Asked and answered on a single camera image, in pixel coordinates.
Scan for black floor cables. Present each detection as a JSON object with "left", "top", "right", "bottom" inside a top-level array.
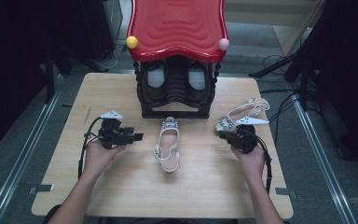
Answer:
[{"left": 259, "top": 55, "right": 302, "bottom": 138}]

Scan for white slingback heel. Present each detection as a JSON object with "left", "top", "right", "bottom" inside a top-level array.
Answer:
[
  {"left": 153, "top": 116, "right": 181, "bottom": 175},
  {"left": 214, "top": 97, "right": 270, "bottom": 133}
]

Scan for pink ball knob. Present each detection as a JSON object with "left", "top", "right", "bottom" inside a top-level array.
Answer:
[{"left": 218, "top": 37, "right": 231, "bottom": 51}]

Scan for white floor cable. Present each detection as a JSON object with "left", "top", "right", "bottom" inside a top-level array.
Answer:
[{"left": 96, "top": 45, "right": 124, "bottom": 72}]

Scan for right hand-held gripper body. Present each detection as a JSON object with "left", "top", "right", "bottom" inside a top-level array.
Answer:
[{"left": 229, "top": 116, "right": 270, "bottom": 154}]

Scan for person's right hand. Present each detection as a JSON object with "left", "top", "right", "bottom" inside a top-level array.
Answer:
[{"left": 230, "top": 143, "right": 267, "bottom": 181}]

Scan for red and black shoe rack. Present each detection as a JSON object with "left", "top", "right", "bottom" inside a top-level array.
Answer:
[{"left": 125, "top": 0, "right": 231, "bottom": 119}]

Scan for grey tape strip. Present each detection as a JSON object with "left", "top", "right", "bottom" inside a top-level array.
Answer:
[
  {"left": 27, "top": 184, "right": 54, "bottom": 196},
  {"left": 274, "top": 187, "right": 297, "bottom": 199}
]

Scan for black tripod stand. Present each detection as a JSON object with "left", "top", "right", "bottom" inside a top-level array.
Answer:
[{"left": 248, "top": 50, "right": 313, "bottom": 111}]

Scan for right hand-held gripper cable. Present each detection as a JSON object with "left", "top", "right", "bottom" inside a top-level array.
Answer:
[{"left": 247, "top": 128, "right": 273, "bottom": 194}]

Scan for yellow ball knob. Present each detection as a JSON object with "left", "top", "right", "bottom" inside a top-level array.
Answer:
[{"left": 125, "top": 35, "right": 139, "bottom": 49}]

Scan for left hand-held gripper cable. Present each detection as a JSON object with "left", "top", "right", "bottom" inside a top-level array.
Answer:
[{"left": 77, "top": 116, "right": 104, "bottom": 180}]

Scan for metal floor rail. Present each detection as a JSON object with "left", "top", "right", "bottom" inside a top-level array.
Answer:
[
  {"left": 288, "top": 83, "right": 358, "bottom": 224},
  {"left": 0, "top": 74, "right": 65, "bottom": 224}
]

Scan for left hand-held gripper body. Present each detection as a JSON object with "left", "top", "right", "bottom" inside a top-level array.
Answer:
[{"left": 97, "top": 110, "right": 130, "bottom": 149}]

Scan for hand-held gripper cable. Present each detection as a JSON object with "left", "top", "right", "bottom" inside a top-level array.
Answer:
[
  {"left": 247, "top": 128, "right": 273, "bottom": 194},
  {"left": 77, "top": 116, "right": 104, "bottom": 180}
]

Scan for person's left hand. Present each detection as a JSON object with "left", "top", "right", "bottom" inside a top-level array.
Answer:
[{"left": 83, "top": 141, "right": 127, "bottom": 178}]

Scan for black leather shoe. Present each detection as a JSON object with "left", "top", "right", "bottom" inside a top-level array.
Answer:
[
  {"left": 185, "top": 60, "right": 213, "bottom": 103},
  {"left": 142, "top": 60, "right": 170, "bottom": 103}
]

